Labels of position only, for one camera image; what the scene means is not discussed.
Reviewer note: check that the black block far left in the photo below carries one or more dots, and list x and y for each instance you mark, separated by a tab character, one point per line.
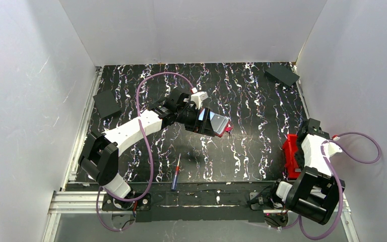
106	104

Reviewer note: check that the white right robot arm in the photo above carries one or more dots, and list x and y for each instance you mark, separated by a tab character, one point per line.
312	190

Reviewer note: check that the aluminium left side rail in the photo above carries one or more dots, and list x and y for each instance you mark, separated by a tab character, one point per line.
70	174

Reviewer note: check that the black block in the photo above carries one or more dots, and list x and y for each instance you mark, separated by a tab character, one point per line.
281	74
106	104

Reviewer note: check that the red plastic bin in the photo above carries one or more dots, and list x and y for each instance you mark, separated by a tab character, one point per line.
289	149

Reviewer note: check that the red leather card holder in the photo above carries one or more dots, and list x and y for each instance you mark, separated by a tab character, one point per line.
221	124

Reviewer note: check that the aluminium front rail frame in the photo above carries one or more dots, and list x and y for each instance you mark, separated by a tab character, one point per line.
191	202

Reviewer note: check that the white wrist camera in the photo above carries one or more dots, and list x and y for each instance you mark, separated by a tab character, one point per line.
332	148
197	97

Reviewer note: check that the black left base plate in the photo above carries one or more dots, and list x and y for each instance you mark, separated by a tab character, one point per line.
126	202

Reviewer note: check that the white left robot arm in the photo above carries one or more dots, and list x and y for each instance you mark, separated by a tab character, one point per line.
101	151

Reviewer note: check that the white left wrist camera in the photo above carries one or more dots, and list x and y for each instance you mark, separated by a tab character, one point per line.
197	97

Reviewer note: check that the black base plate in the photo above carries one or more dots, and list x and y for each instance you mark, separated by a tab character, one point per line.
268	200
126	202

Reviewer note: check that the blue red screwdriver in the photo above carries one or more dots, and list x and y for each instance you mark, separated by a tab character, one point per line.
175	177

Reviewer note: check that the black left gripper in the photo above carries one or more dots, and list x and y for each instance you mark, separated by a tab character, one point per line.
196	121

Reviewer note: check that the black block far right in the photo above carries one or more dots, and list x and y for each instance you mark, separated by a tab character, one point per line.
281	74

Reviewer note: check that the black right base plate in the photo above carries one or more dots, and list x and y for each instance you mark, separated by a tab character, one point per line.
268	200

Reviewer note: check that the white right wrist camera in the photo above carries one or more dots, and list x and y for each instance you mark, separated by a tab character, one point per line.
332	148

